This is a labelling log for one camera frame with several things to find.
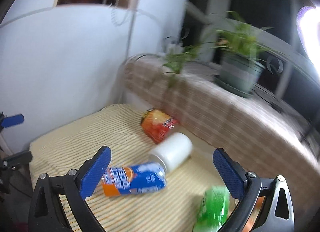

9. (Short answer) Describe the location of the green cut bottle cup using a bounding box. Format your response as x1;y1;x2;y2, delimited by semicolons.
193;186;230;232

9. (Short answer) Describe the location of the plaid beige cloth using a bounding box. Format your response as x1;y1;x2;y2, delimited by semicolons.
124;56;319;178

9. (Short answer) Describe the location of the bright ring light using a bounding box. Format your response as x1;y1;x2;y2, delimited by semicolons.
297;6;320;75

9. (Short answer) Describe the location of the striped yellow cushion cover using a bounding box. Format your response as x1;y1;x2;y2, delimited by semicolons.
30;104;224;231

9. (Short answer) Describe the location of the front brown paper cup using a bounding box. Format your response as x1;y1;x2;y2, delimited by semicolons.
242;197;265;232

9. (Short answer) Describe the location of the potted spider plant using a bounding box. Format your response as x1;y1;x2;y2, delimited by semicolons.
154;11;274;98

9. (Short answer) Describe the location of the white plastic bottle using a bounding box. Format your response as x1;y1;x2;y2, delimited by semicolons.
149;132;193;173

